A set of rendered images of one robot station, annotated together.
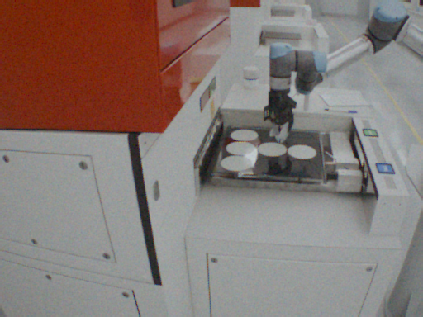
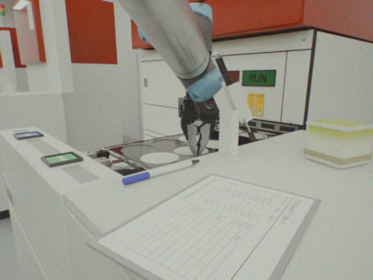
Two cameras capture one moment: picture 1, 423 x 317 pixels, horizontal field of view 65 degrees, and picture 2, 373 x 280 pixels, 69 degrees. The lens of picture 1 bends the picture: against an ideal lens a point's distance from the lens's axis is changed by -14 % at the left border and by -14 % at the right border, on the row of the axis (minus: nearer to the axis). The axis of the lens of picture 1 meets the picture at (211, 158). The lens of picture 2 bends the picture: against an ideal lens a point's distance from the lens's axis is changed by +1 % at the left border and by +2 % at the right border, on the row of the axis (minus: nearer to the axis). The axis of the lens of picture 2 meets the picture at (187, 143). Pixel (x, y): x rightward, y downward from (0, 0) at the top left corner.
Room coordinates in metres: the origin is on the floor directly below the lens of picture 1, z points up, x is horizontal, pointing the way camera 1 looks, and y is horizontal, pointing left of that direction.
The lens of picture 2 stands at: (1.61, -0.81, 1.11)
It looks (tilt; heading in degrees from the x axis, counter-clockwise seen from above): 14 degrees down; 127
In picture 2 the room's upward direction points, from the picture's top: straight up
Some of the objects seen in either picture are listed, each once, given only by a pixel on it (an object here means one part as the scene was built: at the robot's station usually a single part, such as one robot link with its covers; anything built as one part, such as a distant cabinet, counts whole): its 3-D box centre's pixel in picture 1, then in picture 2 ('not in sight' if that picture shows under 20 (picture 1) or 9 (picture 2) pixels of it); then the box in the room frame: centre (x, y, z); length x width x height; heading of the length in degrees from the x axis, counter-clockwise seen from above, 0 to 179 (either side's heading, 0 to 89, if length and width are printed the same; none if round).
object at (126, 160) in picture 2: (321, 153); (135, 164); (1.13, -0.39, 0.90); 0.38 x 0.01 x 0.01; 168
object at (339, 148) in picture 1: (343, 160); not in sight; (1.13, -0.47, 0.87); 0.36 x 0.08 x 0.03; 168
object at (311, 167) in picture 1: (271, 150); (190, 151); (1.17, -0.21, 0.90); 0.34 x 0.34 x 0.01; 78
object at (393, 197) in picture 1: (373, 167); (46, 178); (1.03, -0.55, 0.89); 0.55 x 0.09 x 0.14; 168
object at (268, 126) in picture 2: (208, 132); (235, 121); (1.20, 0.00, 0.96); 0.44 x 0.01 x 0.02; 168
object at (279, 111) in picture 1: (278, 105); (195, 98); (1.20, -0.24, 1.05); 0.09 x 0.08 x 0.12; 142
